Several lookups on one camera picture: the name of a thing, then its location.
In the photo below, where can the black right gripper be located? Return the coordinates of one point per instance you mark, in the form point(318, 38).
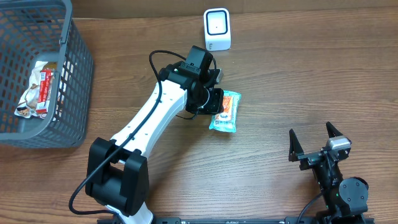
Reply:
point(311, 156)

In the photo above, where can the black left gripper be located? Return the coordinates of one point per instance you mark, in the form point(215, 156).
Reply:
point(216, 101)

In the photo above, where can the teal tissue packet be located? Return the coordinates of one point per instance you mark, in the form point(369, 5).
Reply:
point(227, 126)

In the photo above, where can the orange white snack packet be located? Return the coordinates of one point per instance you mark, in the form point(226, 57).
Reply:
point(226, 114)

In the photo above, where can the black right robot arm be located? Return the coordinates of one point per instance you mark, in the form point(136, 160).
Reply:
point(345, 199)

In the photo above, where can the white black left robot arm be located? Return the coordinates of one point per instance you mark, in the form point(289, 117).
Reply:
point(117, 173)

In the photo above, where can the white barcode scanner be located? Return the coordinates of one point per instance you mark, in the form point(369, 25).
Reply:
point(217, 29)

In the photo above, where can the red snack bar in basket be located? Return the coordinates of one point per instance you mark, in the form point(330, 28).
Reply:
point(43, 101)

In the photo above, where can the white snack wrapper in basket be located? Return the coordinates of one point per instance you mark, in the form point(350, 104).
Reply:
point(28, 101)

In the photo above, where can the grey plastic mesh basket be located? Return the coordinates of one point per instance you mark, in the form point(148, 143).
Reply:
point(44, 31)

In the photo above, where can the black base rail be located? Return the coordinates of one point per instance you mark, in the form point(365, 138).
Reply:
point(286, 220)

